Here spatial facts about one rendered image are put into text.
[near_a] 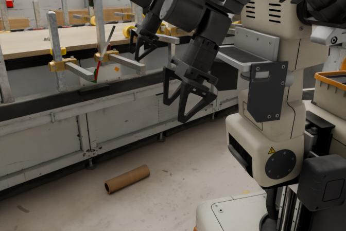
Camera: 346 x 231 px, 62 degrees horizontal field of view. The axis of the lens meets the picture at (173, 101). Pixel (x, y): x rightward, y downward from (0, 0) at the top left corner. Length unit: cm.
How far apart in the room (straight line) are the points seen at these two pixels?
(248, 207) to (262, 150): 61
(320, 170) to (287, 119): 16
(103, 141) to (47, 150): 39
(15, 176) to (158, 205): 87
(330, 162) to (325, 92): 29
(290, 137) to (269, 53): 26
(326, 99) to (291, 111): 29
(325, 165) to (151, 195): 121
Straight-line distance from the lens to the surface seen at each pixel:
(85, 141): 206
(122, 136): 222
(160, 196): 189
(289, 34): 76
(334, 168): 93
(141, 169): 200
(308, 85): 387
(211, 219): 136
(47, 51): 174
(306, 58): 87
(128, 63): 150
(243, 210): 142
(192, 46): 54
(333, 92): 110
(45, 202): 200
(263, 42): 80
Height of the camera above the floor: 122
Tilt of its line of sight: 22 degrees down
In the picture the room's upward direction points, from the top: straight up
